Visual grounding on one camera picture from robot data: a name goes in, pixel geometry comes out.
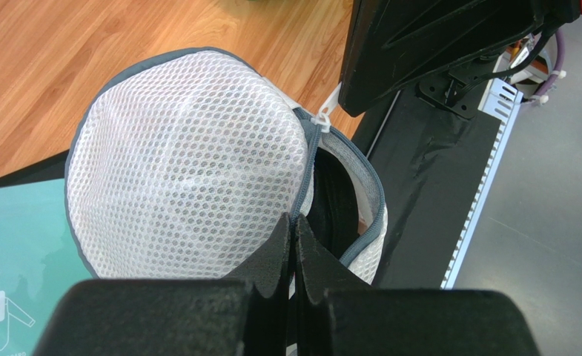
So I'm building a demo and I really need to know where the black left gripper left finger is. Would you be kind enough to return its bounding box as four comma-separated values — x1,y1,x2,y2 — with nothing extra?
35,214,291,355

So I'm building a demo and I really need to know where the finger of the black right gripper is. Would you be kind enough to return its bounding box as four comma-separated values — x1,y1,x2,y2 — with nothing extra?
337,0,553,118

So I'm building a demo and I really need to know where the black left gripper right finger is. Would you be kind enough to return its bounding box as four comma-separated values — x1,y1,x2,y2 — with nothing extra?
295,216,539,355

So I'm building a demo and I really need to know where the white mesh laundry bag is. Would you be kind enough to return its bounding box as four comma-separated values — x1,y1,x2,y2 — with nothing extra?
65,47,388,283

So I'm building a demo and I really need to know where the black bra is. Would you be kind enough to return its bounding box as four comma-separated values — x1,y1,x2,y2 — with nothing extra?
307,148,359,259

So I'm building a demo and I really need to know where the teal shirt folding board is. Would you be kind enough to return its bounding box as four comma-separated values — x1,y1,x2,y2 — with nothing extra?
0,179,92,355

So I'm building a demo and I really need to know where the white slotted cable duct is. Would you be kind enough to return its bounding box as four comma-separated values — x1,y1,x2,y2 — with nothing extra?
440,79,523,289

